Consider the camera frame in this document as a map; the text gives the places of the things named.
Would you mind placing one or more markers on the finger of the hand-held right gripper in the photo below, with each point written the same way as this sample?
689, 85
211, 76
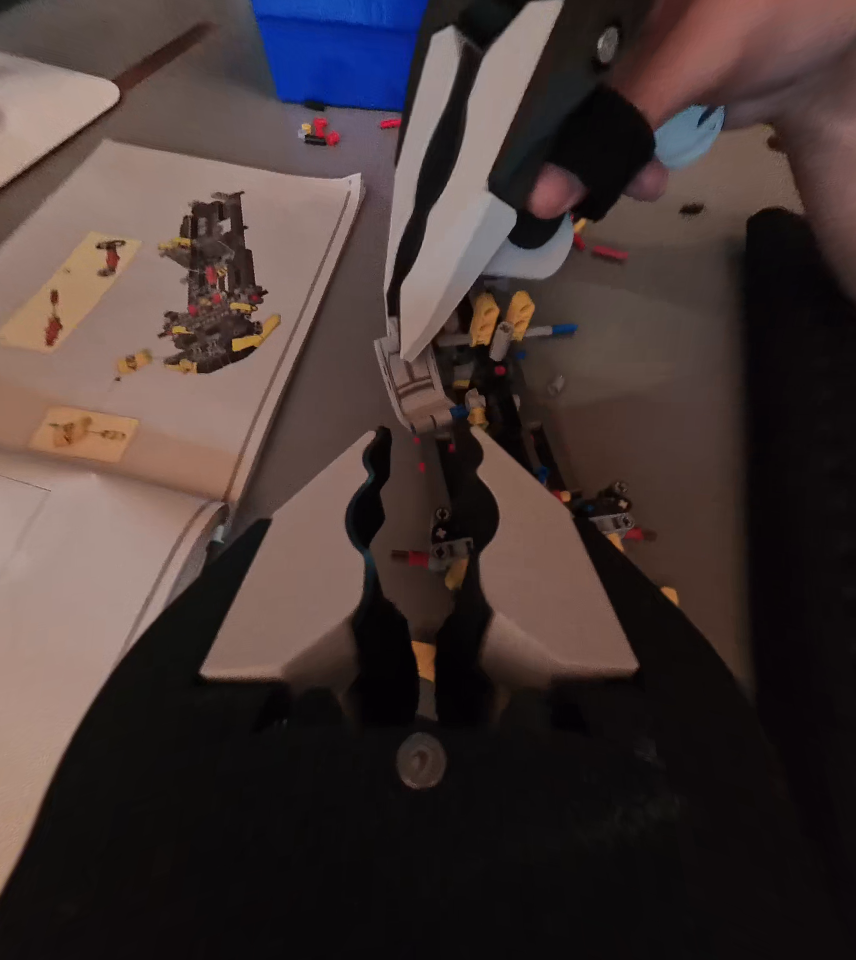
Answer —
473, 195
420, 150

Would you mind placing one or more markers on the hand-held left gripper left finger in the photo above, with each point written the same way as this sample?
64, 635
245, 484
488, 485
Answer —
285, 600

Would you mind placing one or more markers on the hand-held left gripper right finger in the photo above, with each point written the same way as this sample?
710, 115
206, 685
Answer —
555, 600

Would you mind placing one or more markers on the grey lego seat piece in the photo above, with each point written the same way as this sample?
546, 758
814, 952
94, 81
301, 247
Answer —
417, 382

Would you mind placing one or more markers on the lego car chassis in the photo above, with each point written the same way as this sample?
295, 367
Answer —
503, 390

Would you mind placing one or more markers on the pile of small lego pins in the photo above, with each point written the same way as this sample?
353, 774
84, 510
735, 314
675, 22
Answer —
319, 133

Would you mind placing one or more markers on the person's right hand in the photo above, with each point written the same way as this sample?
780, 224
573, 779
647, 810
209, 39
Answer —
773, 60

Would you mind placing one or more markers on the blue plastic bin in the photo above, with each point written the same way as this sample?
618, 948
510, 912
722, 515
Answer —
338, 52

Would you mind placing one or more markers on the open instruction booklet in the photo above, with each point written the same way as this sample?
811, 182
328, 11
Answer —
135, 375

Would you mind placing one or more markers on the black dotted mat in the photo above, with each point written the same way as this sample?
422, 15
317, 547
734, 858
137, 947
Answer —
825, 562

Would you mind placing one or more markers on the white board stand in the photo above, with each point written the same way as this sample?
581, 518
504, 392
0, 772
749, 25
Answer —
23, 112

